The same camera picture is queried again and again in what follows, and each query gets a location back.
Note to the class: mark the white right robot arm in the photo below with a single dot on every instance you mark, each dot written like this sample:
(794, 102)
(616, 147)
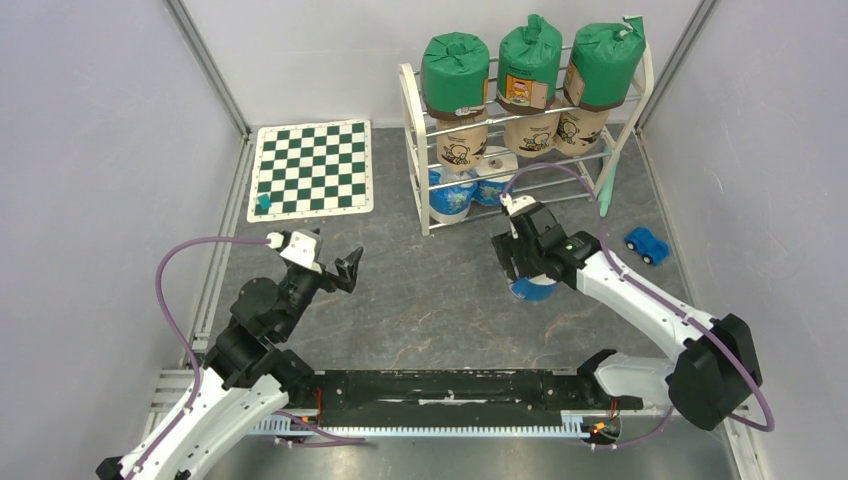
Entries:
(710, 366)

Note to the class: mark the green white chessboard mat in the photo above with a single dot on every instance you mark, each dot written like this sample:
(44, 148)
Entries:
(313, 170)

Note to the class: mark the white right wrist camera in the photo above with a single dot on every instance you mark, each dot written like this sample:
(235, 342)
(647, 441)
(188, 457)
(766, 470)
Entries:
(513, 205)

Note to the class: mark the cream metal shelf rack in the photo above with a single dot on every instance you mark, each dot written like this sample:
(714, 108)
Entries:
(593, 166)

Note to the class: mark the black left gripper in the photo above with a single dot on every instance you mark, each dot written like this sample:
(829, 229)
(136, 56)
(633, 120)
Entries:
(346, 278)

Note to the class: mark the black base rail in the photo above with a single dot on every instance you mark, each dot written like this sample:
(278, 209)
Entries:
(352, 405)

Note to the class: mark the brown roll with cartoon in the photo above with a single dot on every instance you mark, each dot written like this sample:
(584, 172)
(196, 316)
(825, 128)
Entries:
(531, 136)

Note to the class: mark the brown roll with label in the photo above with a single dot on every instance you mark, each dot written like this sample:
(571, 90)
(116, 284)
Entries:
(462, 151)

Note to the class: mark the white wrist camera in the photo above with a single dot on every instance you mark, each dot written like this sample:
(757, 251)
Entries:
(296, 248)
(513, 205)

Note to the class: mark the small teal block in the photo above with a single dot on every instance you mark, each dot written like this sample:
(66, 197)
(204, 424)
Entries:
(263, 203)

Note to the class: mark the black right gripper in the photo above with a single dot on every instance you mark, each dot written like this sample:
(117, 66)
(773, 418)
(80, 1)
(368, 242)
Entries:
(515, 256)

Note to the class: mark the green roll on shelf left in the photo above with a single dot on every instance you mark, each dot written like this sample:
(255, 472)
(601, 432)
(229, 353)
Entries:
(454, 76)

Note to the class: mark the blue toy car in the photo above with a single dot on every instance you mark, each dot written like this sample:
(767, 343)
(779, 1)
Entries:
(651, 250)

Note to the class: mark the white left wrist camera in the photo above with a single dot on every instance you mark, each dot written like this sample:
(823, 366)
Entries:
(296, 248)

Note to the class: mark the blue white roll front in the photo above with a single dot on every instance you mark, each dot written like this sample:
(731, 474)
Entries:
(493, 174)

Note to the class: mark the green paper roll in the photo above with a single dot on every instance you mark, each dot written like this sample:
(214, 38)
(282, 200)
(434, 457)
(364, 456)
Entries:
(528, 67)

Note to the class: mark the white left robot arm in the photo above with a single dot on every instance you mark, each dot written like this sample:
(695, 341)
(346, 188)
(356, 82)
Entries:
(244, 377)

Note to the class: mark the green brown roll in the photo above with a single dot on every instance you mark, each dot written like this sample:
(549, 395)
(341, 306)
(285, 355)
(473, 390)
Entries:
(603, 60)

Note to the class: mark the blue white roll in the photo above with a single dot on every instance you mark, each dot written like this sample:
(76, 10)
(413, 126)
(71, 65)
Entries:
(533, 289)
(493, 174)

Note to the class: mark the mint green stick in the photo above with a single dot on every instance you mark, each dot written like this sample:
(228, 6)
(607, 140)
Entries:
(604, 196)

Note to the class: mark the brown paper roll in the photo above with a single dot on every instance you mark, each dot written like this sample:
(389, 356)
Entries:
(578, 130)

